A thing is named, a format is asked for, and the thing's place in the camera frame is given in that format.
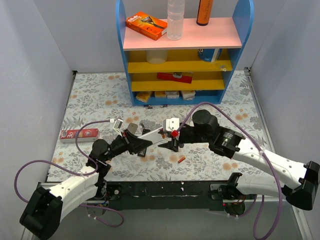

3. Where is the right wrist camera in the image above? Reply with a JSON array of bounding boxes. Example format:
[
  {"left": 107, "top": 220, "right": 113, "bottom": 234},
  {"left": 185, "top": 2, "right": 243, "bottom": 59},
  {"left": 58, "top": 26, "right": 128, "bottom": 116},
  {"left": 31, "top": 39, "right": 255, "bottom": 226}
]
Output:
[{"left": 162, "top": 117, "right": 180, "bottom": 138}]

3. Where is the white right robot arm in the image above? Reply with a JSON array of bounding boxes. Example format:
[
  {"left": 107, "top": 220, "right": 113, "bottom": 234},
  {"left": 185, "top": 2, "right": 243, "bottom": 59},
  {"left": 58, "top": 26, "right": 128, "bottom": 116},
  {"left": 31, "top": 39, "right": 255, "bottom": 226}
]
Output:
[{"left": 161, "top": 109, "right": 320, "bottom": 211}]

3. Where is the floral table mat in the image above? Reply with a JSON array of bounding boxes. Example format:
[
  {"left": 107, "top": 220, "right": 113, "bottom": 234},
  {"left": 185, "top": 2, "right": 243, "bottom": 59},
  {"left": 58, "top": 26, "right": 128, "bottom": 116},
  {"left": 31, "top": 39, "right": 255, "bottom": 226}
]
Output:
[{"left": 46, "top": 70, "right": 271, "bottom": 182}]

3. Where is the red toothpaste box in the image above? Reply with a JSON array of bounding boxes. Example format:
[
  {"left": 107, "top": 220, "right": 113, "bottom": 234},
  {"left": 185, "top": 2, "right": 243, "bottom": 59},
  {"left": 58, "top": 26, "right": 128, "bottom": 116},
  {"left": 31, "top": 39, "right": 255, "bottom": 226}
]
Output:
[{"left": 59, "top": 128, "right": 100, "bottom": 144}]

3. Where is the white tissue pack right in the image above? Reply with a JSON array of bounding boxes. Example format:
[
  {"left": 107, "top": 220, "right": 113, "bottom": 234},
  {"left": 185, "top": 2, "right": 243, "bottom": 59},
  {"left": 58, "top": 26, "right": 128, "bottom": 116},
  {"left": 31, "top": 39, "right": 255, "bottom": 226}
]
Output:
[{"left": 180, "top": 90, "right": 196, "bottom": 101}]

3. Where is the orange cologne bottle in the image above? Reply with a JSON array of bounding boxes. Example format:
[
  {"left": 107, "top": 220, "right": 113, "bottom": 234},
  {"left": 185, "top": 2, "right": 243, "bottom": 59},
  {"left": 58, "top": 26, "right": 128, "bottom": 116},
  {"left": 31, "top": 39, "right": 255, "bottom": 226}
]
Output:
[{"left": 196, "top": 0, "right": 214, "bottom": 26}]

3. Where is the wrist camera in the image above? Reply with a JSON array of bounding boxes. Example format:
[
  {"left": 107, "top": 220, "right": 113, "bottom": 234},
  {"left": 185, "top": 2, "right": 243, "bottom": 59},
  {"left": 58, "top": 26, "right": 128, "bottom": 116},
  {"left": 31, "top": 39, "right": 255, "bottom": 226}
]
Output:
[
  {"left": 113, "top": 118, "right": 123, "bottom": 136},
  {"left": 162, "top": 117, "right": 180, "bottom": 138}
]

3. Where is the orange razor box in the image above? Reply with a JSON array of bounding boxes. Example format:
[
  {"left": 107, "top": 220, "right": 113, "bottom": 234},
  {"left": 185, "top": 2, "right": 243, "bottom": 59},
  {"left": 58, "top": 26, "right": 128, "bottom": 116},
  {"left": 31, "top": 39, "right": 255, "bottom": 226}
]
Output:
[{"left": 125, "top": 11, "right": 168, "bottom": 41}]

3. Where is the blue shelf unit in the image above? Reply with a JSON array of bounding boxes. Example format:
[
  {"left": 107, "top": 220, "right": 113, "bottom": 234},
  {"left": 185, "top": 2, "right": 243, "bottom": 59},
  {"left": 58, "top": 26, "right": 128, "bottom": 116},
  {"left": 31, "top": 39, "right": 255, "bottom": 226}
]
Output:
[{"left": 115, "top": 0, "right": 254, "bottom": 106}]

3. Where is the blue white can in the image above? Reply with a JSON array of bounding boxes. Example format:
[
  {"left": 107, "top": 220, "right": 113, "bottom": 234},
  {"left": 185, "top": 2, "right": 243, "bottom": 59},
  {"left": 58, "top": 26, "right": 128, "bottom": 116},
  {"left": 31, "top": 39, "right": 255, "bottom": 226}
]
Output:
[{"left": 197, "top": 48, "right": 222, "bottom": 63}]

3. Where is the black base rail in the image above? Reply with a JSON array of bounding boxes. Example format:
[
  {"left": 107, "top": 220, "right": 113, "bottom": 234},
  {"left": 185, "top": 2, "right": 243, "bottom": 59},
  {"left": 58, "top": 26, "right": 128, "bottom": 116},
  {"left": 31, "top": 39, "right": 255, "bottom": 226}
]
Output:
[{"left": 104, "top": 180, "right": 241, "bottom": 211}]

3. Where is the small clip on shelf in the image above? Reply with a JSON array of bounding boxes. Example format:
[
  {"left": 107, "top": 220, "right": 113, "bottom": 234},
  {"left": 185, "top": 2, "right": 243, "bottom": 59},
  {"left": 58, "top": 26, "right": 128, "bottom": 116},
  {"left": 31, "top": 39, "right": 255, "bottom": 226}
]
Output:
[{"left": 220, "top": 65, "right": 227, "bottom": 72}]

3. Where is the grey remote control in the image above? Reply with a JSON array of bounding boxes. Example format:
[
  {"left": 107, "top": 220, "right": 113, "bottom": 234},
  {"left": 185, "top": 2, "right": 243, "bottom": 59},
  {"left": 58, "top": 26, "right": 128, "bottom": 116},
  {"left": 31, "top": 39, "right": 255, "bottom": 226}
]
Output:
[{"left": 126, "top": 122, "right": 138, "bottom": 135}]

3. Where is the white plastic cup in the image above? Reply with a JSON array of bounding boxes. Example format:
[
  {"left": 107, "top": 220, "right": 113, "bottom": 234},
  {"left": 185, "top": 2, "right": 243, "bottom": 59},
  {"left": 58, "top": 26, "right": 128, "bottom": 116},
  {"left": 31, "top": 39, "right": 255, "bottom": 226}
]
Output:
[{"left": 145, "top": 50, "right": 168, "bottom": 65}]

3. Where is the clear plastic bottle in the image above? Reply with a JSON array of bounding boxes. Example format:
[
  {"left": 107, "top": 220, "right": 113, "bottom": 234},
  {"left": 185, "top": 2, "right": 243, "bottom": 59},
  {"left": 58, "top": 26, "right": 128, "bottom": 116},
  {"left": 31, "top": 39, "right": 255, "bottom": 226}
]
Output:
[{"left": 167, "top": 0, "right": 186, "bottom": 41}]

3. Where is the black remote control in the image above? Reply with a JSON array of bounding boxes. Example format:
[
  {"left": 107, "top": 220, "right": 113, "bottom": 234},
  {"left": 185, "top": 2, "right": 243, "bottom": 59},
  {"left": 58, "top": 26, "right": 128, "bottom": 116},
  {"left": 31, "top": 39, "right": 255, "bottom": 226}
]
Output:
[{"left": 137, "top": 148, "right": 147, "bottom": 158}]

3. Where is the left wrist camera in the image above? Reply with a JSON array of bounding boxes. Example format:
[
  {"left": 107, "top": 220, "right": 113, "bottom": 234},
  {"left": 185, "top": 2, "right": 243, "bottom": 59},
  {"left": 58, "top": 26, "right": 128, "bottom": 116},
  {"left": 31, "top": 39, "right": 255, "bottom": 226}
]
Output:
[{"left": 113, "top": 118, "right": 123, "bottom": 136}]

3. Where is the yellow tissue pack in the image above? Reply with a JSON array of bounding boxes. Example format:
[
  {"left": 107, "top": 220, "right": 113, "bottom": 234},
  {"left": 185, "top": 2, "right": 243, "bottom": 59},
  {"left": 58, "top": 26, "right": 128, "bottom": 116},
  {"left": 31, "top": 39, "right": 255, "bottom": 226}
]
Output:
[{"left": 135, "top": 91, "right": 153, "bottom": 103}]

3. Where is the white tissue pack middle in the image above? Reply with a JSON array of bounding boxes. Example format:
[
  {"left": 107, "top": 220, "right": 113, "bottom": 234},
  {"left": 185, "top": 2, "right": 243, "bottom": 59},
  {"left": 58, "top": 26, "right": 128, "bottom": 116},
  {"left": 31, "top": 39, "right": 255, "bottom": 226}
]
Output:
[{"left": 165, "top": 91, "right": 180, "bottom": 99}]

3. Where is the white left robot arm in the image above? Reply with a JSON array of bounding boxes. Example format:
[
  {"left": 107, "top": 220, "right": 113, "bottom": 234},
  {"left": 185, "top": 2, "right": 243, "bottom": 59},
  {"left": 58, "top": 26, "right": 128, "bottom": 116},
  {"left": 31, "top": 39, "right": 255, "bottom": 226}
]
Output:
[{"left": 19, "top": 130, "right": 162, "bottom": 240}]

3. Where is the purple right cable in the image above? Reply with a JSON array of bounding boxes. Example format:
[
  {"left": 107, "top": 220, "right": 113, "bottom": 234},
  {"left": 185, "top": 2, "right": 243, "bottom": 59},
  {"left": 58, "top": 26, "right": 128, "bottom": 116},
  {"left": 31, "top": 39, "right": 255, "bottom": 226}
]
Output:
[{"left": 177, "top": 102, "right": 284, "bottom": 240}]

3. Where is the white remote control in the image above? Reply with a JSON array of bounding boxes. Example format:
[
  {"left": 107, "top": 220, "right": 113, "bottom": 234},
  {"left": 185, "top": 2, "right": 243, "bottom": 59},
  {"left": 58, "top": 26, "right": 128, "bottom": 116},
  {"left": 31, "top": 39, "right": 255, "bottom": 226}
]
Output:
[{"left": 138, "top": 127, "right": 168, "bottom": 145}]

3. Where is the red flat box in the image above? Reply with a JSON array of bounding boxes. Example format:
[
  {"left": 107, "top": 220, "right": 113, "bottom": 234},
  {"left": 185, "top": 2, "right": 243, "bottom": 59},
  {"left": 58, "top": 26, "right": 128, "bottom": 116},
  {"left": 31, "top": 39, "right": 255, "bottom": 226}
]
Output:
[{"left": 156, "top": 72, "right": 193, "bottom": 84}]

